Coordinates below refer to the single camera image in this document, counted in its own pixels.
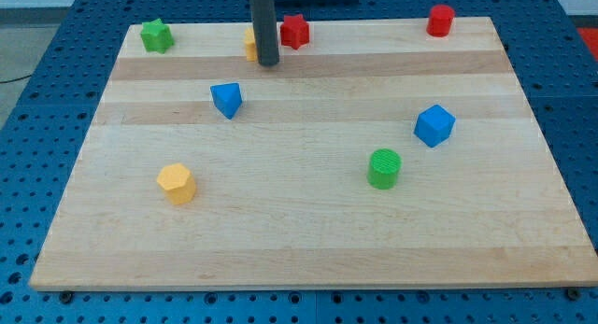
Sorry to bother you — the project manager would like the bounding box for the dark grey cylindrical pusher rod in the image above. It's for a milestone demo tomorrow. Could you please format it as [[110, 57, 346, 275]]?
[[249, 0, 279, 66]]

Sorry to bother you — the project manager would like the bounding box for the yellow heart block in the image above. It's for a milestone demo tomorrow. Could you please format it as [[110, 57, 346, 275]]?
[[243, 27, 258, 62]]

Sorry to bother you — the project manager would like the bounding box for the blue triangle block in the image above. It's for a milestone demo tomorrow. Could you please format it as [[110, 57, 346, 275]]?
[[210, 83, 242, 120]]

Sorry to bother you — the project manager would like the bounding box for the red star block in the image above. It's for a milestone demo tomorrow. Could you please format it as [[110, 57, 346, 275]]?
[[280, 14, 310, 49]]

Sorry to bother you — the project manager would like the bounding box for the green star block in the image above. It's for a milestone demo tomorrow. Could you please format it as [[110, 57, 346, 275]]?
[[140, 18, 175, 54]]

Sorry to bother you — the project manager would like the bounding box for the red cylinder block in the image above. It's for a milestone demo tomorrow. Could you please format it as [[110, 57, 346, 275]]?
[[426, 5, 455, 37]]

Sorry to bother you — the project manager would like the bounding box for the wooden board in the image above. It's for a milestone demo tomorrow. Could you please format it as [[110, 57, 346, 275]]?
[[30, 17, 597, 291]]

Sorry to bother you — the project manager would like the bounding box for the yellow hexagon block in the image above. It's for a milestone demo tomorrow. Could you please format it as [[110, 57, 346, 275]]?
[[156, 162, 197, 205]]

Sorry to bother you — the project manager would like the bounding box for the green cylinder block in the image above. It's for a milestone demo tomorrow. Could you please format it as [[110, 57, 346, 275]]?
[[366, 148, 402, 190]]

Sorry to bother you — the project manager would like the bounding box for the blue cube block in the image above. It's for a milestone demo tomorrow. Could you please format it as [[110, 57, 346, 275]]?
[[414, 104, 456, 148]]

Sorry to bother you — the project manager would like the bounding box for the red object at right edge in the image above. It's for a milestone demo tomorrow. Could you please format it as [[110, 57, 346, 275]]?
[[577, 27, 598, 60]]

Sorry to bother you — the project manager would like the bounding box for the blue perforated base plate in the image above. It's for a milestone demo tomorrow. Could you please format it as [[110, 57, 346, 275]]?
[[1, 0, 597, 323]]

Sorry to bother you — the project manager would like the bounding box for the black cable on floor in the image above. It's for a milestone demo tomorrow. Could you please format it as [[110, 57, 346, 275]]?
[[0, 73, 33, 85]]

